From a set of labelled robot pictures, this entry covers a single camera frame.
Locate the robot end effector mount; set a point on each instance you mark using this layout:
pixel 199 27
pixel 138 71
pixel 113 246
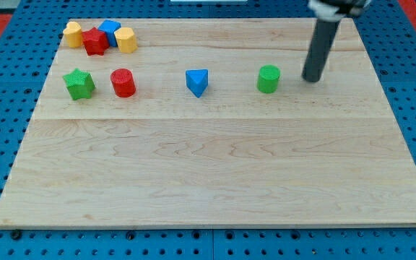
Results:
pixel 335 10

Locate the red star block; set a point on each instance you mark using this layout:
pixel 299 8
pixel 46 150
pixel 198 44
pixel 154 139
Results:
pixel 95 42

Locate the green star block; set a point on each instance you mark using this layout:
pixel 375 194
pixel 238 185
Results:
pixel 79 84

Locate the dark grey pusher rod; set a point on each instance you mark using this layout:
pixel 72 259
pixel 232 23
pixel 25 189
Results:
pixel 321 43

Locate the green cylinder block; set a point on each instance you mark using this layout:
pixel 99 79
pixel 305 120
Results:
pixel 268 79

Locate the blue triangle block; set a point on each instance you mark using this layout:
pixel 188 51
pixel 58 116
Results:
pixel 197 81

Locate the wooden board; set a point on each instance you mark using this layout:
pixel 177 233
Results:
pixel 323 155

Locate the yellow hexagon block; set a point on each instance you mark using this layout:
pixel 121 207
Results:
pixel 126 40

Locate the red cylinder block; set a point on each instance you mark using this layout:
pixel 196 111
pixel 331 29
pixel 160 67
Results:
pixel 123 83

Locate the blue cube block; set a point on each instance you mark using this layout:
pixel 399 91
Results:
pixel 109 27

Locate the yellow heart block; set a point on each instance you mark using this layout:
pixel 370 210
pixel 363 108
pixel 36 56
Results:
pixel 73 34

